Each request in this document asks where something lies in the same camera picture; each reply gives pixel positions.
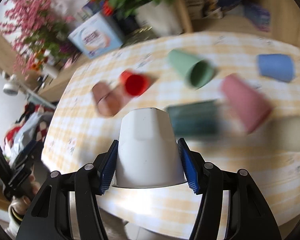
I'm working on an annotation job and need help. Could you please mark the green plastic cup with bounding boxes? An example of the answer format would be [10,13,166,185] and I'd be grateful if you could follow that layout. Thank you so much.
[167,49,215,89]

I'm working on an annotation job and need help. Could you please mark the blue plastic cup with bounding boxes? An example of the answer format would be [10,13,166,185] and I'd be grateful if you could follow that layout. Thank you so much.
[256,54,295,83]

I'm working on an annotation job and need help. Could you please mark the pink plastic cup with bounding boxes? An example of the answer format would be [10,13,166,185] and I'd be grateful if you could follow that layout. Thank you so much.
[221,74,274,134]

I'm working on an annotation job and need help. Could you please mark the white flower vase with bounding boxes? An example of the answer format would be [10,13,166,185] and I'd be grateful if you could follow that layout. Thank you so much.
[135,1,183,37]

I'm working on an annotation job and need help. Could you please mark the brown transparent cup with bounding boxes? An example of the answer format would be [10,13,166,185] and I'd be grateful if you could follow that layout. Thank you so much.
[91,81,123,117]

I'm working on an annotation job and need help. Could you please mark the white and black snack box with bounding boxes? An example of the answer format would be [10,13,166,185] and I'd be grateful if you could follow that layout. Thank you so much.
[184,0,223,20]

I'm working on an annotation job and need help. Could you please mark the pink blossom branches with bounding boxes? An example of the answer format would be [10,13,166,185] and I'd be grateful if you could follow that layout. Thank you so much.
[0,0,76,75]

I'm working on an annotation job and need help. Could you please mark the wooden shelf unit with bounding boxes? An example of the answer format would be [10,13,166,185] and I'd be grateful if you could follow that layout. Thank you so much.
[175,0,300,48]

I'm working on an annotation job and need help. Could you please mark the beige plastic cup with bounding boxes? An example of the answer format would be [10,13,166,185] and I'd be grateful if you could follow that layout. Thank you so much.
[268,116,300,152]

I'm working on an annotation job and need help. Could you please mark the low wooden cabinet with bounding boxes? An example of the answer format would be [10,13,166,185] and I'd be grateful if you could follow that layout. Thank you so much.
[0,33,88,103]

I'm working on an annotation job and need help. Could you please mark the light blue probiotic box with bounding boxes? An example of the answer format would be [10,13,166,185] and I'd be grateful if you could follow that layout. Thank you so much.
[68,12,125,59]

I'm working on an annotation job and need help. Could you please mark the person's left hand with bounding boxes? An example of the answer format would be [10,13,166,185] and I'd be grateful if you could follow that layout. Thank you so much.
[11,174,41,209]

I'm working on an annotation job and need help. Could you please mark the white plastic cup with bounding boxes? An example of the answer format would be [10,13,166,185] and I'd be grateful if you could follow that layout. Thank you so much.
[114,107,186,189]

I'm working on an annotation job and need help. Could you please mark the purple small box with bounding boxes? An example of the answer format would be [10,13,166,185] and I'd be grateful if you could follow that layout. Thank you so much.
[244,3,271,32]

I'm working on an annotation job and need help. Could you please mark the teal transparent cup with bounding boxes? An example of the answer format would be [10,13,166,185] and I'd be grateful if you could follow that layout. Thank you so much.
[165,100,220,138]

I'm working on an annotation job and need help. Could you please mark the red plastic cup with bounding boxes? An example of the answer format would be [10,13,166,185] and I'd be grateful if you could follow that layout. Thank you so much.
[120,70,150,97]

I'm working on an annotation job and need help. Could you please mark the yellow plaid tablecloth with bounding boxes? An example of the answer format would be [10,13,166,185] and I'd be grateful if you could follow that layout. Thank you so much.
[42,31,300,225]

